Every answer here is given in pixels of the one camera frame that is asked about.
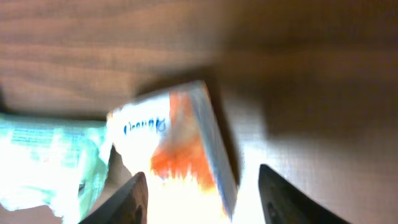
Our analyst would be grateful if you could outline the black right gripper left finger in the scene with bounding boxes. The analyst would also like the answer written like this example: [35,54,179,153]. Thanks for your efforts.
[79,172,149,224]

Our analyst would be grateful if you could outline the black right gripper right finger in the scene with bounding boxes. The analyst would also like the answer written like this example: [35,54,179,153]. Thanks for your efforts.
[258,164,348,224]

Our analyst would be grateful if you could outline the green wet wipe packet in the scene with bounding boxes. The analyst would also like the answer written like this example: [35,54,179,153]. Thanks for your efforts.
[1,114,112,223]

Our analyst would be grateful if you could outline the orange white small box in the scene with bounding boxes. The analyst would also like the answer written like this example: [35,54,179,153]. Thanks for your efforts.
[106,81,238,224]

